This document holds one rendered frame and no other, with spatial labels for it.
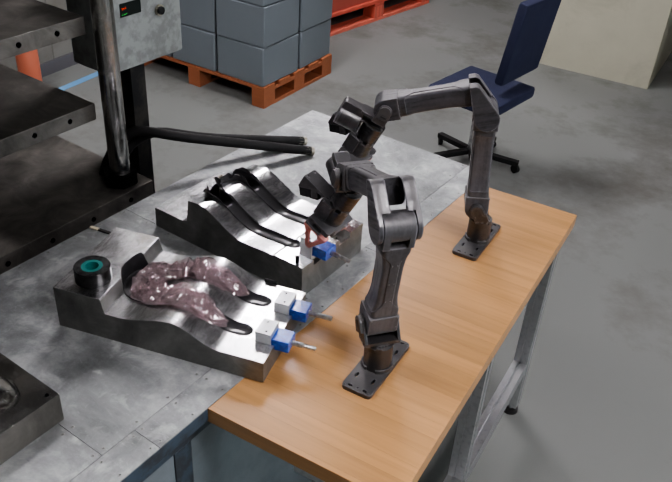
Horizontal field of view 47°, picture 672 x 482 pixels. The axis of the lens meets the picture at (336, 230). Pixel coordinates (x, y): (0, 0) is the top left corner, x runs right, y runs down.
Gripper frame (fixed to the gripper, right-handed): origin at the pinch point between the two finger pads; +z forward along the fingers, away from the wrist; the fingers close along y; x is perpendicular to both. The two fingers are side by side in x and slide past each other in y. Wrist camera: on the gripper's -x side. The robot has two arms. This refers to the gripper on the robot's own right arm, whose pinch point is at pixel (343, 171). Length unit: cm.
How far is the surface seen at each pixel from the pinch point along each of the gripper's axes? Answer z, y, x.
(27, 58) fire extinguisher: 183, -89, -214
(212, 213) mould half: 8.8, 35.8, -13.1
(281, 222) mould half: 7.1, 23.1, -0.3
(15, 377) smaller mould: 10, 99, -6
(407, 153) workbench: 16.4, -46.1, 2.3
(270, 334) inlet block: -5, 59, 22
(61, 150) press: 56, 23, -76
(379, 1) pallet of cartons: 171, -361, -148
